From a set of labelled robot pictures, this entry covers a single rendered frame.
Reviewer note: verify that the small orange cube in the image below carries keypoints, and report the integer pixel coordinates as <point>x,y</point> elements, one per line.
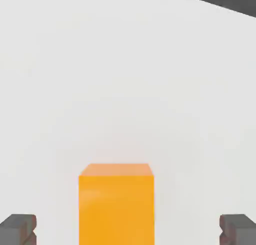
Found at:
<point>116,207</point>

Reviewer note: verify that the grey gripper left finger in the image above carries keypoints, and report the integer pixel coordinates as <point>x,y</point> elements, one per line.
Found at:
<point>14,232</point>

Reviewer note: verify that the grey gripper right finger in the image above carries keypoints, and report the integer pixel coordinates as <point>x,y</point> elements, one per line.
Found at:
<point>241,232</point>

